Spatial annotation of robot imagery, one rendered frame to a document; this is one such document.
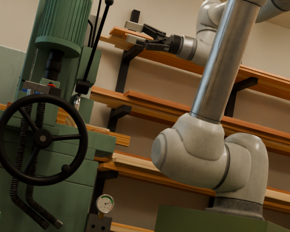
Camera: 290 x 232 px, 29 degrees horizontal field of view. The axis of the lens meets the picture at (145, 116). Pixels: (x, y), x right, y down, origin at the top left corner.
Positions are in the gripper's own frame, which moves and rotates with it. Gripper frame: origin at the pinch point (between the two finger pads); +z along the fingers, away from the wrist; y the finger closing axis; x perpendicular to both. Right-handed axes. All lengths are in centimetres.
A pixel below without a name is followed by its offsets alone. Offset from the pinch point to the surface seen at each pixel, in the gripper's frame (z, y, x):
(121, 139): -7.5, -19.6, -35.7
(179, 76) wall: -95, 232, -115
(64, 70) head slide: 19.0, 2.6, -24.4
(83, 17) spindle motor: 17.6, 3.6, -1.1
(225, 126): -126, 169, -118
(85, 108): 6.4, 0.0, -37.4
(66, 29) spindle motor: 22.9, -2.8, -5.0
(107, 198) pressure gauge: -3, -52, -40
